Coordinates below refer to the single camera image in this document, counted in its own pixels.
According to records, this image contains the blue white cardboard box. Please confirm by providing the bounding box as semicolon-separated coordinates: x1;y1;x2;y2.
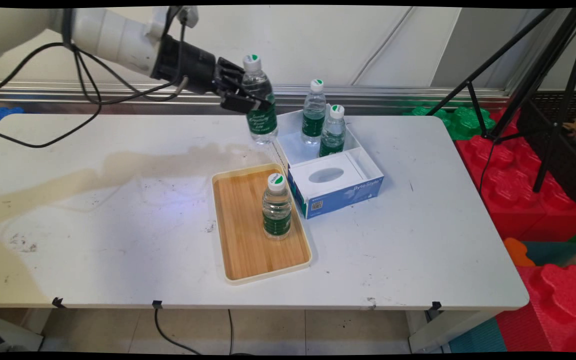
267;109;385;220

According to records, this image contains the teal floor mat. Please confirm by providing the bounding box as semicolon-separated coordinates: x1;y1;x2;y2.
449;317;508;354

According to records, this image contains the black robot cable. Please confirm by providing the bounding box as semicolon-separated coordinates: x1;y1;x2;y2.
0;42;104;149
0;20;190;107

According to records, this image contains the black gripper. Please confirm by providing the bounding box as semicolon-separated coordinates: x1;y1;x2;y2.
152;34;274;115

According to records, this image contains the bamboo tray cream rim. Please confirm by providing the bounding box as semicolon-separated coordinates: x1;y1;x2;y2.
211;163;313;286

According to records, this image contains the white table leg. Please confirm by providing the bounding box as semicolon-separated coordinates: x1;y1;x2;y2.
0;309;51;352
407;309;501;354

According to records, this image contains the black mesh panel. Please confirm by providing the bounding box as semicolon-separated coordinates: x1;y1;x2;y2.
517;90;576;207

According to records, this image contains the black camera tripod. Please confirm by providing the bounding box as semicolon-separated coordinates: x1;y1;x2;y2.
425;7;576;194

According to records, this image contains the orange foam piece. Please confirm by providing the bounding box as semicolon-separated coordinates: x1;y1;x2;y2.
502;237;537;268

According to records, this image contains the large red foam block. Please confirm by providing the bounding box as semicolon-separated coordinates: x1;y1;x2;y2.
455;106;576;243

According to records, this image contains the green foam block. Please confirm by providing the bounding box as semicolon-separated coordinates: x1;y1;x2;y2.
402;104;497;142

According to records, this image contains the aluminium wall rail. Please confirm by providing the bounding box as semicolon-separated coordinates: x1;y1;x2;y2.
0;80;513;117

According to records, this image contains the water bottle green label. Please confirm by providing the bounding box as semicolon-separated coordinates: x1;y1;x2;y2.
301;78;328;146
261;172;293;241
319;104;347;158
240;54;279;146

